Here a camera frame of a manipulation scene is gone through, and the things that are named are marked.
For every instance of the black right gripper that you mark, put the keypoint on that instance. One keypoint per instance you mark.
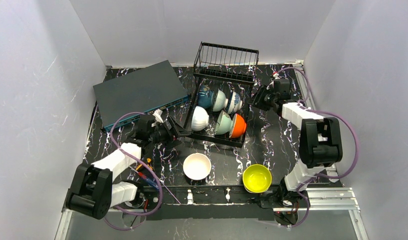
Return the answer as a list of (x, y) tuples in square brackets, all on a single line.
[(262, 100)]

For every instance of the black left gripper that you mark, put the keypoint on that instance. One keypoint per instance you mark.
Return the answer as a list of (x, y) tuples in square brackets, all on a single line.
[(170, 130)]

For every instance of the blue floral white bowl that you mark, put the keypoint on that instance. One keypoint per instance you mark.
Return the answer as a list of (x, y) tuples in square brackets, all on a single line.
[(234, 103)]

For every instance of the white ribbed bowl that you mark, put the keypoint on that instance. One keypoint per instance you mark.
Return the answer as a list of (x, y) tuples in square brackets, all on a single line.
[(200, 119)]

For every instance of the celadon green bowl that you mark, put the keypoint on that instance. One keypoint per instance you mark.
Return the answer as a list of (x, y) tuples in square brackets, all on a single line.
[(224, 124)]

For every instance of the black wire dish rack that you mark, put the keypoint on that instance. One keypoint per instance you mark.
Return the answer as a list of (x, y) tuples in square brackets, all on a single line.
[(226, 68)]

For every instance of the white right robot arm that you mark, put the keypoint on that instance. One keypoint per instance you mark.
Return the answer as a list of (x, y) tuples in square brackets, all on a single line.
[(320, 143)]

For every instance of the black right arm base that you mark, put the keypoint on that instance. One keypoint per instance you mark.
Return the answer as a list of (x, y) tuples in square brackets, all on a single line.
[(290, 207)]

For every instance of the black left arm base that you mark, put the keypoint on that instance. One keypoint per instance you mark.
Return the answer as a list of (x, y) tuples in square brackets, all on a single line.
[(140, 207)]

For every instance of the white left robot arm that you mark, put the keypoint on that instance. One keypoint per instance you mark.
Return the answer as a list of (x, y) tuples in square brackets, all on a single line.
[(93, 191)]

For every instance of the red blue screwdriver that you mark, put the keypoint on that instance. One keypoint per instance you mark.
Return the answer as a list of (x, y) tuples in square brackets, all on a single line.
[(149, 181)]

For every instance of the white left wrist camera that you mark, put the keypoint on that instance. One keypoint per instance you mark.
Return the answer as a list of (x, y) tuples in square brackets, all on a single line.
[(157, 115)]

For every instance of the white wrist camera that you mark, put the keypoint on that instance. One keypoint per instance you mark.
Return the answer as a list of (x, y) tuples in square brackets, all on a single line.
[(157, 115), (276, 77)]

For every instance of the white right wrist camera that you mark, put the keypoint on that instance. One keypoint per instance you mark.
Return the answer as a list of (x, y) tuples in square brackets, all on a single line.
[(276, 77)]

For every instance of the orange handled pliers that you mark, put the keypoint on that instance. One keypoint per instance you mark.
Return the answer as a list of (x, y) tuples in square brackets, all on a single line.
[(148, 163)]

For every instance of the grey blue network switch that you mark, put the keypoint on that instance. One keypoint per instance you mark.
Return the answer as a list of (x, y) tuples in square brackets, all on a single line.
[(145, 90)]

